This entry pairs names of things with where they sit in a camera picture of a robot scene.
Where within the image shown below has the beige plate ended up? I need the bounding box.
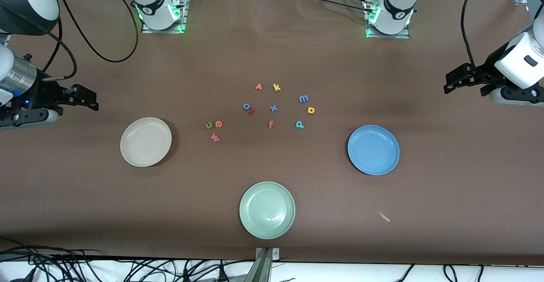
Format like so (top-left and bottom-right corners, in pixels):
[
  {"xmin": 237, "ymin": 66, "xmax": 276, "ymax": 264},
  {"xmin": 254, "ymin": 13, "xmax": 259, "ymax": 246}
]
[{"xmin": 120, "ymin": 117, "xmax": 173, "ymax": 168}]

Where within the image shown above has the blue plate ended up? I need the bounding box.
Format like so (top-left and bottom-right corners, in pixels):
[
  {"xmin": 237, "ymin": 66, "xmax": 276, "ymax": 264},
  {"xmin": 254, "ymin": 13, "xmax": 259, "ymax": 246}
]
[{"xmin": 347, "ymin": 125, "xmax": 400, "ymax": 176}]

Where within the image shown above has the brown table cover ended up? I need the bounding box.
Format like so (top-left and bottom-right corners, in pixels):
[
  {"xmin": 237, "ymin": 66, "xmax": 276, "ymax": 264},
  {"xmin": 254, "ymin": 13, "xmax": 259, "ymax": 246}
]
[{"xmin": 0, "ymin": 0, "xmax": 544, "ymax": 265}]

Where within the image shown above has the green plate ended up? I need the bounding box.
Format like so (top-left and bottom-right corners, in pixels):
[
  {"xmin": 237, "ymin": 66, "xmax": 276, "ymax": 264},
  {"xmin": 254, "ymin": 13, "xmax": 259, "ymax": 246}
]
[{"xmin": 239, "ymin": 181, "xmax": 296, "ymax": 240}]

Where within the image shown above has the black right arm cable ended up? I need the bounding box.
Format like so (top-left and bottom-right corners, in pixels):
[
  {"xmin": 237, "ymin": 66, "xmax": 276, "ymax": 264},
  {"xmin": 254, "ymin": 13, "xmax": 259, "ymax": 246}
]
[{"xmin": 42, "ymin": 0, "xmax": 141, "ymax": 82}]

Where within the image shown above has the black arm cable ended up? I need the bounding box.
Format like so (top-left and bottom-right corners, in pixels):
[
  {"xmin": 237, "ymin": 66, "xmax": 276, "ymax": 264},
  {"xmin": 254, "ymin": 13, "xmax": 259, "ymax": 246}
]
[
  {"xmin": 461, "ymin": 0, "xmax": 487, "ymax": 72},
  {"xmin": 42, "ymin": 0, "xmax": 141, "ymax": 82}
]

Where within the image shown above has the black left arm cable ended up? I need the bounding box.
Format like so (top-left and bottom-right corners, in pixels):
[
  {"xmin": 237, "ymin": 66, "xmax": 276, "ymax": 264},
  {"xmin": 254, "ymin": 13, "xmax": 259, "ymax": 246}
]
[{"xmin": 461, "ymin": 0, "xmax": 487, "ymax": 72}]

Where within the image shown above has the black cable bundle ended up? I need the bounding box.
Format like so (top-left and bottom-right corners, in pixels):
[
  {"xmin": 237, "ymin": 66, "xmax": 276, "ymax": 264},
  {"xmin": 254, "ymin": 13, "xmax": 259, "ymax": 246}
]
[{"xmin": 0, "ymin": 237, "xmax": 255, "ymax": 282}]

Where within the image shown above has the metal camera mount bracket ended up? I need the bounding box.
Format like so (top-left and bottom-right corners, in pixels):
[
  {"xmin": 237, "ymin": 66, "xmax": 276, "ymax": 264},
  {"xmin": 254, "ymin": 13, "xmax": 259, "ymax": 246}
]
[{"xmin": 244, "ymin": 247, "xmax": 281, "ymax": 282}]

